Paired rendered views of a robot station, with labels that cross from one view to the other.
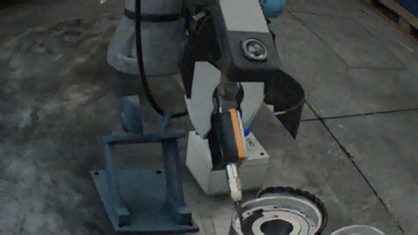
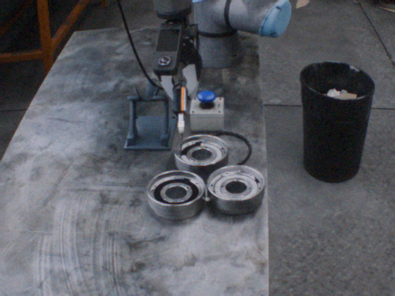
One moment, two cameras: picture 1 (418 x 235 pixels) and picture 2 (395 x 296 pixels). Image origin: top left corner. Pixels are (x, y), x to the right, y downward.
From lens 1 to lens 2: 0.65 m
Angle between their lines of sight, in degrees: 26
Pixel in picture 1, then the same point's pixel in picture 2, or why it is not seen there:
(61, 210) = (99, 138)
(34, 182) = (92, 123)
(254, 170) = (214, 120)
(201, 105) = (166, 84)
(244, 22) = (166, 46)
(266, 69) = (166, 70)
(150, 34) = (207, 44)
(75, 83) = not seen: hidden behind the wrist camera
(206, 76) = not seen: hidden behind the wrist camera
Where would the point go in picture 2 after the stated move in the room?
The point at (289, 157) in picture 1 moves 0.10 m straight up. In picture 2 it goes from (252, 117) to (252, 78)
